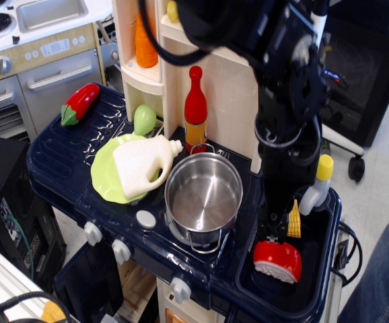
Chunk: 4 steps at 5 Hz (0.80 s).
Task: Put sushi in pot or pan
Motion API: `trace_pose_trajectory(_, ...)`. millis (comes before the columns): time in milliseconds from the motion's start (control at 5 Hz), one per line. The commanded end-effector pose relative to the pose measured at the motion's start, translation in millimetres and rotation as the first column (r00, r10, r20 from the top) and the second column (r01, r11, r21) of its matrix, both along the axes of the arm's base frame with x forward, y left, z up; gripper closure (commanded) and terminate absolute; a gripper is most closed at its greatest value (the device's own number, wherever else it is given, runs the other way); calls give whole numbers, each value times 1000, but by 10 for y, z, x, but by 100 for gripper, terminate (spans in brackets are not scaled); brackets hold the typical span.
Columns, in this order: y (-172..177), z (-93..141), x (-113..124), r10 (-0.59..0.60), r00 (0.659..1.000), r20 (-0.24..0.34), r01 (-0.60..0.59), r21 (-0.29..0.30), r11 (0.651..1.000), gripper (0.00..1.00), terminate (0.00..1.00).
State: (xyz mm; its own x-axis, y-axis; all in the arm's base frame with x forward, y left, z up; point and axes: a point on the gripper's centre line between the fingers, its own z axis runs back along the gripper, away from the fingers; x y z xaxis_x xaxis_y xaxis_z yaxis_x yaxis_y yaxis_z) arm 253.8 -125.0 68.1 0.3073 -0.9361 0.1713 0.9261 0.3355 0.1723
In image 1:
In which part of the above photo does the cream toy kitchen shelf tower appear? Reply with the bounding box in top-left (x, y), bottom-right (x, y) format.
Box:
top-left (112, 1), bottom-right (261, 174)

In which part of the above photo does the grey stove knob right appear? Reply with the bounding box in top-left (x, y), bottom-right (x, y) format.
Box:
top-left (170, 277), bottom-right (191, 305)

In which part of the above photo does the white wheeled stand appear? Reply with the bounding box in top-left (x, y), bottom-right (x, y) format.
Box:
top-left (310, 1), bottom-right (365, 183)

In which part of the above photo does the grey and wood toy kitchen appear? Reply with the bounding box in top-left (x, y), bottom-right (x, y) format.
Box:
top-left (0, 1), bottom-right (118, 140)

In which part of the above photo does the orange toy carrot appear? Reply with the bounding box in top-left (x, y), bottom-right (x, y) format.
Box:
top-left (135, 11), bottom-right (158, 68)

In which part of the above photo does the grey stove knob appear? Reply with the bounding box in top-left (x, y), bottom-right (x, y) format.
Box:
top-left (84, 221), bottom-right (103, 246)
top-left (170, 277), bottom-right (191, 305)
top-left (112, 239), bottom-right (131, 264)

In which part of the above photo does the yellow toy banana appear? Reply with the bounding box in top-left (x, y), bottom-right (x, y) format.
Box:
top-left (167, 1), bottom-right (178, 23)

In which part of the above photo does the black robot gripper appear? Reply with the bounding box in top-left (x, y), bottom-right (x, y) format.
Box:
top-left (260, 148), bottom-right (320, 242)

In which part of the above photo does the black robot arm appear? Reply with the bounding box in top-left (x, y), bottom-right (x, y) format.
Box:
top-left (146, 1), bottom-right (328, 243)

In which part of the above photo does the grey stove knob middle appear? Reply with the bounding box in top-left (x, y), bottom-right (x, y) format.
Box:
top-left (112, 239), bottom-right (131, 264)

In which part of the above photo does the red toy ketchup bottle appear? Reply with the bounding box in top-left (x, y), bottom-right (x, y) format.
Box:
top-left (184, 65), bottom-right (208, 153)

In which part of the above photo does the stainless steel pot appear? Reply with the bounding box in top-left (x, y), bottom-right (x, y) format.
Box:
top-left (164, 143), bottom-right (243, 254)

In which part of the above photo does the black monitor screen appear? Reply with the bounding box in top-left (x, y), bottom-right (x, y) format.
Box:
top-left (322, 1), bottom-right (389, 147)

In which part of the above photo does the green toy pear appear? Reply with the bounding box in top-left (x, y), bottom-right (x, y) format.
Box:
top-left (133, 104), bottom-right (157, 135)

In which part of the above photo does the blue jeans leg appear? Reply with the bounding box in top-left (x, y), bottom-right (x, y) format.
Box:
top-left (337, 224), bottom-right (389, 322)

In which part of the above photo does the grey stove knob left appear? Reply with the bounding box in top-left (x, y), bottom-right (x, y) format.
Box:
top-left (84, 221), bottom-right (103, 246)

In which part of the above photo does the grey faucet with yellow cap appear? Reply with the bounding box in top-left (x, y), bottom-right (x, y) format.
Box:
top-left (299, 154), bottom-right (334, 215)

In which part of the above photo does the yellow object at bottom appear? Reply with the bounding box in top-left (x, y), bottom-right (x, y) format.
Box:
top-left (40, 301), bottom-right (70, 323)

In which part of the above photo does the light green toy plate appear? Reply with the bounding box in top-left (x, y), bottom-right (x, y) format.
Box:
top-left (90, 134), bottom-right (163, 204)

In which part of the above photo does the black computer case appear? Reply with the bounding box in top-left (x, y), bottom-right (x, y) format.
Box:
top-left (0, 138), bottom-right (67, 293)

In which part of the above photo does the black power cable right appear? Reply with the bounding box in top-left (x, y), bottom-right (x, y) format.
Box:
top-left (330, 221), bottom-right (363, 287)

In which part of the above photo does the grey round button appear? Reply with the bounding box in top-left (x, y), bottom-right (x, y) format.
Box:
top-left (136, 210), bottom-right (157, 229)

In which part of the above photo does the green cable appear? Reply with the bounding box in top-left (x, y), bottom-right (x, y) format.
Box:
top-left (6, 215), bottom-right (35, 281)

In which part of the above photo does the navy blue toy kitchen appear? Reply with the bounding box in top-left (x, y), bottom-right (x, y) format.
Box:
top-left (27, 87), bottom-right (342, 322)

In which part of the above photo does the yellow toy corn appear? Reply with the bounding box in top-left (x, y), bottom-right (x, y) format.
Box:
top-left (287, 199), bottom-right (302, 238)

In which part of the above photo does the red toy chili pepper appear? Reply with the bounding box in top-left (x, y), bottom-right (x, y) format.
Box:
top-left (61, 83), bottom-right (100, 127)

